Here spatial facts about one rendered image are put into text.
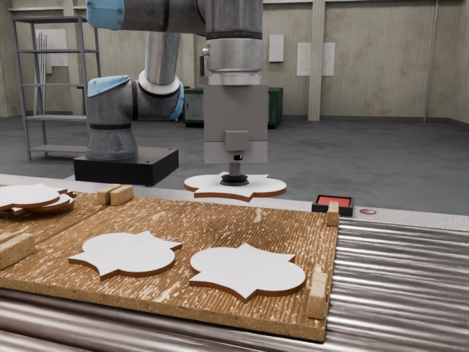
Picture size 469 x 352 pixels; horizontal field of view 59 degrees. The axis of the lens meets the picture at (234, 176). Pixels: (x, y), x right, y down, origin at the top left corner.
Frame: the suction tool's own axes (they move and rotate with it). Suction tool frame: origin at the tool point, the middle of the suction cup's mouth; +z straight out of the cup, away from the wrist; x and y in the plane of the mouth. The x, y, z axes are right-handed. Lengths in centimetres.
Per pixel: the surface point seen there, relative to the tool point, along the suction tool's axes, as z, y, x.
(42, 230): 7.2, -29.6, 5.7
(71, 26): -148, -341, 1174
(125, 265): 6.4, -14.3, -9.6
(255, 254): 6.4, 2.1, -8.0
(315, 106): 61, 297, 1002
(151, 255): 6.4, -11.4, -7.2
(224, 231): 7.2, -1.3, 2.7
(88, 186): 9, -31, 40
